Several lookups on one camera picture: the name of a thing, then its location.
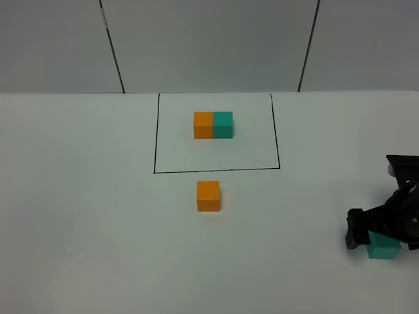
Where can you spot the loose orange cube block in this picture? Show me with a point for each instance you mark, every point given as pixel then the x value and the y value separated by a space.
pixel 208 196

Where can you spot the template orange cube block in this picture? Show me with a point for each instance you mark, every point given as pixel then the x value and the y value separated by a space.
pixel 203 125

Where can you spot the template teal cube block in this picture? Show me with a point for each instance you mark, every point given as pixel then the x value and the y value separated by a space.
pixel 223 125

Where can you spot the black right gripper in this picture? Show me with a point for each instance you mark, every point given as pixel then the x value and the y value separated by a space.
pixel 398 217

